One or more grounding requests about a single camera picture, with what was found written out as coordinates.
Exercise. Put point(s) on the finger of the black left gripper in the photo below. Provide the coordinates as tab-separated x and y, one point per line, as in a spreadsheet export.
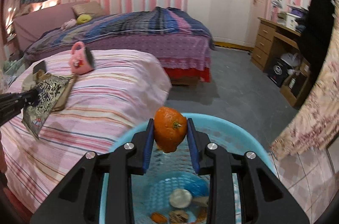
12	103

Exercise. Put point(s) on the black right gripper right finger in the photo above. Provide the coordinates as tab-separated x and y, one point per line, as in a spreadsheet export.
263	198

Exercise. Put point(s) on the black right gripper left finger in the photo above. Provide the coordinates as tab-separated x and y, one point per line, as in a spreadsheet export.
77	198

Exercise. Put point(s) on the black patterned magazine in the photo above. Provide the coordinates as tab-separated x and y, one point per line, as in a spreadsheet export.
50	90

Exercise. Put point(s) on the orange peel piece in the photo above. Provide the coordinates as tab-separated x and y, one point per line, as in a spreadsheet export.
158	218

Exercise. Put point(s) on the small orange fruit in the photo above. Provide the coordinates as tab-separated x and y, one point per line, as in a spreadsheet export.
170	129

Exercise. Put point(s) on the blue plastic trash basket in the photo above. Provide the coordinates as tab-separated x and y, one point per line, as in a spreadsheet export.
168	172

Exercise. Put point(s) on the beige folded cloth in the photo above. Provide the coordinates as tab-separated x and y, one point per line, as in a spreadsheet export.
33	79

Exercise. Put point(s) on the black wallet case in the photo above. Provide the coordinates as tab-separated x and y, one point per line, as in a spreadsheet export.
41	66

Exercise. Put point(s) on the brown phone case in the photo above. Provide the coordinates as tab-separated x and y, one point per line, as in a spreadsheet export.
62	101

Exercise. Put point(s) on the mauve headboard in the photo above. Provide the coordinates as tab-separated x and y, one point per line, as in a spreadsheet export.
29	28

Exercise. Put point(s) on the pink piggy bank toy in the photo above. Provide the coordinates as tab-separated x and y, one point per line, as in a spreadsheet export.
81	60

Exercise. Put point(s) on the floral curtain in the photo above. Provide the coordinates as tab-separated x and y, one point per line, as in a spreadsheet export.
316	123

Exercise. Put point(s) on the pink plush toy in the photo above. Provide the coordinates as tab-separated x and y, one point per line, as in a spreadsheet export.
68	24

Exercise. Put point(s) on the yellow plush toy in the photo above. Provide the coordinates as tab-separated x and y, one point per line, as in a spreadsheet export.
83	18

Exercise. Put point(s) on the pink striped bed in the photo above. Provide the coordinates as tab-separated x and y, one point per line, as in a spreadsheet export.
125	89

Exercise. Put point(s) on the brown pillow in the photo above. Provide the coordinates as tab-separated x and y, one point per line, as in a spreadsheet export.
92	8

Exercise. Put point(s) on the wooden desk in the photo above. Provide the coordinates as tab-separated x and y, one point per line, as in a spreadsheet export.
277	54

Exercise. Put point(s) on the purple blanket bed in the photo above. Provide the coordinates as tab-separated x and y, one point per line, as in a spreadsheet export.
181	43

